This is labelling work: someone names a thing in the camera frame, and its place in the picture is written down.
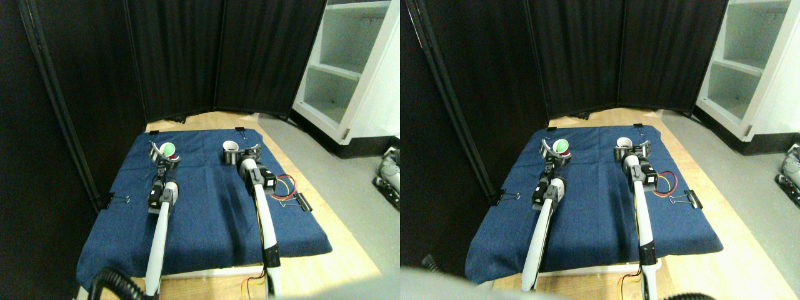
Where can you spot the dark blue cloth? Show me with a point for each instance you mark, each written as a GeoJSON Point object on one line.
{"type": "Point", "coordinates": [209, 212]}
{"type": "Point", "coordinates": [597, 212]}

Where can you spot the white shelf unit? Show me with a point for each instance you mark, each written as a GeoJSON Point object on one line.
{"type": "Point", "coordinates": [375, 94]}
{"type": "Point", "coordinates": [775, 94]}

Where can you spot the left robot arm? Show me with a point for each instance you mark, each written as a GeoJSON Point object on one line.
{"type": "Point", "coordinates": [541, 250]}
{"type": "Point", "coordinates": [159, 250]}

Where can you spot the black curtain stand pole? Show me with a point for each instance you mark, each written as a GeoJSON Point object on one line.
{"type": "Point", "coordinates": [459, 106]}
{"type": "Point", "coordinates": [60, 106]}

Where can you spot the grey and black machine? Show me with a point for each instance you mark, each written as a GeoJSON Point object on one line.
{"type": "Point", "coordinates": [390, 175]}
{"type": "Point", "coordinates": [790, 172]}

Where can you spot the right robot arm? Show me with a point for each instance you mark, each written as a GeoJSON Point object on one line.
{"type": "Point", "coordinates": [644, 219]}
{"type": "Point", "coordinates": [262, 219]}

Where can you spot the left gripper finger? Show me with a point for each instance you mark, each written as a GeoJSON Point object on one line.
{"type": "Point", "coordinates": [565, 158]}
{"type": "Point", "coordinates": [231, 160]}
{"type": "Point", "coordinates": [647, 150]}
{"type": "Point", "coordinates": [173, 161]}
{"type": "Point", "coordinates": [154, 153]}
{"type": "Point", "coordinates": [545, 150]}
{"type": "Point", "coordinates": [624, 157]}
{"type": "Point", "coordinates": [255, 154]}

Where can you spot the green ball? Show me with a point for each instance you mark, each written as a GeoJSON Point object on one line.
{"type": "Point", "coordinates": [562, 146]}
{"type": "Point", "coordinates": [167, 149]}

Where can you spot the red cup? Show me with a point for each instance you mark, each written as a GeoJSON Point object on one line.
{"type": "Point", "coordinates": [565, 151]}
{"type": "Point", "coordinates": [171, 154]}
{"type": "Point", "coordinates": [231, 145]}
{"type": "Point", "coordinates": [624, 142]}

